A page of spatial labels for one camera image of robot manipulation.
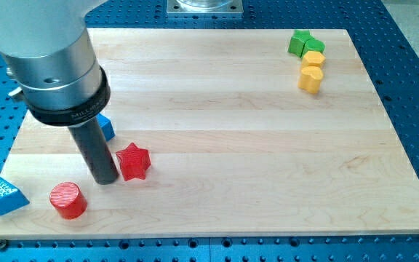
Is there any green rounded block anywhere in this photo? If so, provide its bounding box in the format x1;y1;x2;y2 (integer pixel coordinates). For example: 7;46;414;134
301;39;325;57

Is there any yellow heart block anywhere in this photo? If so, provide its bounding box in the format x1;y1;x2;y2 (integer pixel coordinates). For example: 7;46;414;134
298;66;324;94

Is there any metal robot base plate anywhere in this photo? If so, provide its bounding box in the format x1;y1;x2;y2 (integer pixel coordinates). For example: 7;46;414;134
167;0;244;15

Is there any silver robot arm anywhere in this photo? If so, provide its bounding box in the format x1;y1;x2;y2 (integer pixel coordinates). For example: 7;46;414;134
0;0;118;185

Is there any wooden board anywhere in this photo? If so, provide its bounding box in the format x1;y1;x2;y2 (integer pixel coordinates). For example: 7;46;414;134
0;28;419;239

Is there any blue cube block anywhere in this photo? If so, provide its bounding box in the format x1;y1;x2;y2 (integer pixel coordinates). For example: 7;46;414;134
97;114;116;141

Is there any red star block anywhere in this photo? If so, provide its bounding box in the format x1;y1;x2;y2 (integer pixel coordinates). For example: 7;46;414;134
116;143;151;181

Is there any green star block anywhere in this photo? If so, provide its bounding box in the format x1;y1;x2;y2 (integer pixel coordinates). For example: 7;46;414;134
287;29;314;57

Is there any yellow hexagon block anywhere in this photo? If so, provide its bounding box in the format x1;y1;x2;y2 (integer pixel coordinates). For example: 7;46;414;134
300;51;326;68

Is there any red cylinder block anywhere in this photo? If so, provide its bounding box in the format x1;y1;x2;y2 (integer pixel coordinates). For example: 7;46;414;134
49;182;87;220

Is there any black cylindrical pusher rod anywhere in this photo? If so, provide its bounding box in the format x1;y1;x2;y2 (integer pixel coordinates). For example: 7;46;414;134
68;117;119;185

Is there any blue triangle block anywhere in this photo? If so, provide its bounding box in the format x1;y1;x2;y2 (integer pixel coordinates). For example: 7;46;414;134
0;178;30;215

